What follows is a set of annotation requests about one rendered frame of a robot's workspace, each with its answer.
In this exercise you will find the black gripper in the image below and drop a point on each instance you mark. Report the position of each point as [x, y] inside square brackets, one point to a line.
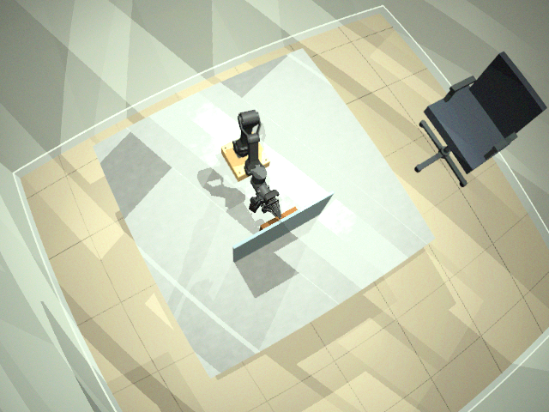
[269, 201]

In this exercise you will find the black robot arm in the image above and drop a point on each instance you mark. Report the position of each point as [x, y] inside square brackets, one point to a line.
[248, 145]

